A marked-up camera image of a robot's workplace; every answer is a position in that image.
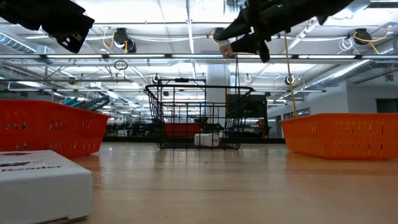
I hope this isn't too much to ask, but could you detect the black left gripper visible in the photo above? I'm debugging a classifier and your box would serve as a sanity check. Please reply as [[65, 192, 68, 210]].
[[41, 11, 96, 54]]

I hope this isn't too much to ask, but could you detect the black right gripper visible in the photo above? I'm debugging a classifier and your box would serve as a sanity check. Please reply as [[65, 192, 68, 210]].
[[213, 0, 312, 63]]

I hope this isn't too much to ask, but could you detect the black cabinet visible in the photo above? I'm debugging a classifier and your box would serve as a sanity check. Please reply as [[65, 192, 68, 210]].
[[226, 94, 269, 138]]

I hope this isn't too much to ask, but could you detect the red plastic basket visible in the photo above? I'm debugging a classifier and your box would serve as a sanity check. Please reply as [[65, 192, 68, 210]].
[[0, 99, 111, 159]]

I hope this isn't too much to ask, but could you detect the red cabinet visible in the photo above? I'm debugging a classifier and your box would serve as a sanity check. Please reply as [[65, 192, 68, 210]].
[[164, 123, 201, 138]]

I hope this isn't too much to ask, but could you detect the orange plastic basket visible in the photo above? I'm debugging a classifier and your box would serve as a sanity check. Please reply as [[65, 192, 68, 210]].
[[279, 113, 398, 161]]

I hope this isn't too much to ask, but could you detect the white card reader box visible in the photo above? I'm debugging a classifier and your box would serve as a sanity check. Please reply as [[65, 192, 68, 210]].
[[0, 149, 94, 224]]

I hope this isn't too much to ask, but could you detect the black ceiling cable reel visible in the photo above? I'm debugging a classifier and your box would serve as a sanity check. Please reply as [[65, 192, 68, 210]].
[[113, 27, 137, 54], [353, 27, 373, 46]]

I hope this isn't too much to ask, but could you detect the yellow hanging cable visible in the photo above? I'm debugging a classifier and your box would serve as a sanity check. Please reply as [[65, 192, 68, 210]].
[[282, 33, 300, 119]]

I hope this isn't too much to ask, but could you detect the black wire basket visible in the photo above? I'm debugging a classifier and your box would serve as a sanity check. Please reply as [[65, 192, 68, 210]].
[[144, 84, 254, 151]]

